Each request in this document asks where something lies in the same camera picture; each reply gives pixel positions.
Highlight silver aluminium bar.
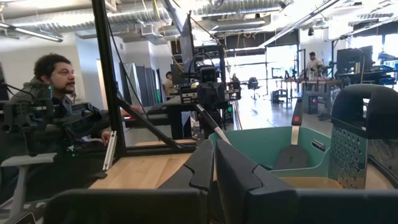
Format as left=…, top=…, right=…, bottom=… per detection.
left=102, top=130, right=118, bottom=172

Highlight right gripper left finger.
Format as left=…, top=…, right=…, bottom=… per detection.
left=158, top=139, right=216, bottom=224

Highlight black spatula red-marked handle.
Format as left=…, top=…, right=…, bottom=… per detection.
left=272, top=97, right=309, bottom=171

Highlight black desk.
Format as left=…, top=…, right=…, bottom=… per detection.
left=123, top=95, right=200, bottom=140

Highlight black computer monitor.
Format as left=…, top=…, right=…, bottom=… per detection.
left=335, top=45, right=374, bottom=75

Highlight grey office chair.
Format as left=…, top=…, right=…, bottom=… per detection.
left=0, top=152, right=57, bottom=224

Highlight person at desk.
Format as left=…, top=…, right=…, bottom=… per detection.
left=164, top=71, right=177, bottom=96

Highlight person at workbench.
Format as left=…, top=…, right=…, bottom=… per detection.
left=305, top=51, right=325, bottom=79

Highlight light teal plastic bin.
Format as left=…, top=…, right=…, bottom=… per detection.
left=208, top=126, right=332, bottom=179

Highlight seated person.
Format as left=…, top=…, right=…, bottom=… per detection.
left=0, top=52, right=144, bottom=203

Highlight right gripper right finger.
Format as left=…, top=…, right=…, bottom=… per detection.
left=215, top=139, right=299, bottom=224

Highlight person's hand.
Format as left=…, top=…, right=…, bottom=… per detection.
left=101, top=129, right=112, bottom=147
left=120, top=104, right=144, bottom=118

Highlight black aluminium rig frame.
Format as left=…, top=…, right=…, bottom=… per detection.
left=91, top=0, right=197, bottom=158

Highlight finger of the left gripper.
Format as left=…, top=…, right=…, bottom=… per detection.
left=195, top=90, right=209, bottom=108
left=210, top=90, right=223, bottom=108

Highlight cluttered workbench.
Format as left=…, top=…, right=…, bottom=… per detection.
left=279, top=77, right=343, bottom=116

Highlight black office chair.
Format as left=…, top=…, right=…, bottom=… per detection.
left=247, top=77, right=261, bottom=100

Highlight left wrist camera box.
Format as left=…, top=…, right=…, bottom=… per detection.
left=198, top=65, right=219, bottom=83

